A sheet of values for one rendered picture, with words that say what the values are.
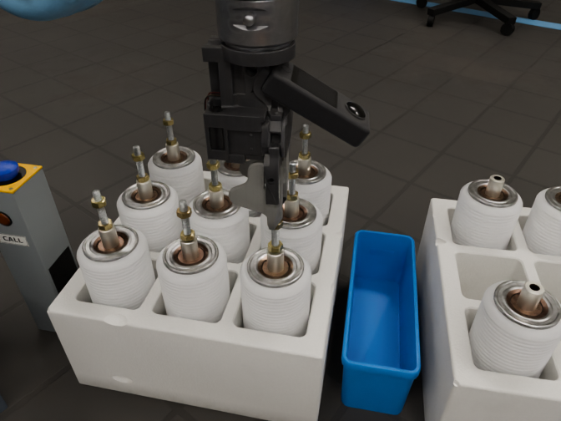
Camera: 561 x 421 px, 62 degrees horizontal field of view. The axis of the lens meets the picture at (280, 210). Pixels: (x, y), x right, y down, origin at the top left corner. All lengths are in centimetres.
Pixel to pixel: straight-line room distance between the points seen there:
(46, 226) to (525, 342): 69
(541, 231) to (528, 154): 70
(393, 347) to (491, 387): 26
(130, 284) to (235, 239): 17
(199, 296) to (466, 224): 44
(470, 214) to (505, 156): 70
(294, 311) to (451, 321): 22
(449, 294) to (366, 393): 19
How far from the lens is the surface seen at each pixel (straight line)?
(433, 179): 131
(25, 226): 78
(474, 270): 84
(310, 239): 70
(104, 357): 77
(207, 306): 66
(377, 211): 115
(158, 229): 76
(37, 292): 89
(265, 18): 43
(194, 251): 64
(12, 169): 77
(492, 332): 64
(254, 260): 63
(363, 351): 86
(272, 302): 60
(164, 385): 78
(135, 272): 69
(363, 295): 94
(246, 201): 52
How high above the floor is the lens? 69
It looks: 37 degrees down
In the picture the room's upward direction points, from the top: straight up
